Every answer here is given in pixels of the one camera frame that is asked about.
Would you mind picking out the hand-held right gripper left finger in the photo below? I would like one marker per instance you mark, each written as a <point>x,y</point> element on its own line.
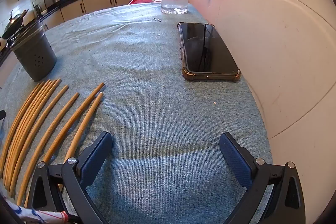
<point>95,158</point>

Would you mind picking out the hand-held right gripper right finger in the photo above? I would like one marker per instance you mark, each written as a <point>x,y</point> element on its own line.
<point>235,161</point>

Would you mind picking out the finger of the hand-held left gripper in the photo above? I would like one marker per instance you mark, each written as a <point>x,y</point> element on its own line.
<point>2,115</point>

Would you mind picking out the bunch of wooden chopsticks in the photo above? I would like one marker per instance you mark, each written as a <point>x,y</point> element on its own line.
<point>46,90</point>

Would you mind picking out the grey perforated utensil holder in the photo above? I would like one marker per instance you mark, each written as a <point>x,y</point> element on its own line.
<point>34,56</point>

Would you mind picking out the teal tablecloth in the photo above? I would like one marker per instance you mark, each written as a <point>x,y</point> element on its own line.
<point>147,98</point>

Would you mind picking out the striped red blue cloth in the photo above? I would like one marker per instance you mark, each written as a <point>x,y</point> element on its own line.
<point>39,216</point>

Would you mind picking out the black wok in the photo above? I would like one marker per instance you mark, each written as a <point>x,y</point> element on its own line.
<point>13,22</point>

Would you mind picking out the metal kettle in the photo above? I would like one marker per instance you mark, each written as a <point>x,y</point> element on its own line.
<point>37,11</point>

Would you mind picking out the black smartphone in brown case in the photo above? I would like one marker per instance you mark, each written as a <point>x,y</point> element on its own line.
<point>207,50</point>

